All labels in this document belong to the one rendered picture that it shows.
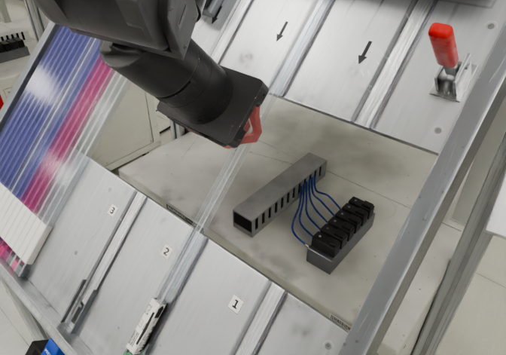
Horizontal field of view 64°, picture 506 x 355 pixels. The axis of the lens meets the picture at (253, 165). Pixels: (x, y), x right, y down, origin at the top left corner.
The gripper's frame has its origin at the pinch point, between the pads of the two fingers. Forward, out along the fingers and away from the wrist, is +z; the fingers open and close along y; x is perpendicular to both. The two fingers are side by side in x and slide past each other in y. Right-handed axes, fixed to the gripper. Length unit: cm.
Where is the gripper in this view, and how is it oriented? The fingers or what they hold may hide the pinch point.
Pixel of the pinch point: (249, 131)
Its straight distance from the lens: 45.7
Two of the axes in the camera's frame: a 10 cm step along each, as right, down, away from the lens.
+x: -4.8, 8.8, -0.6
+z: 4.4, 3.0, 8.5
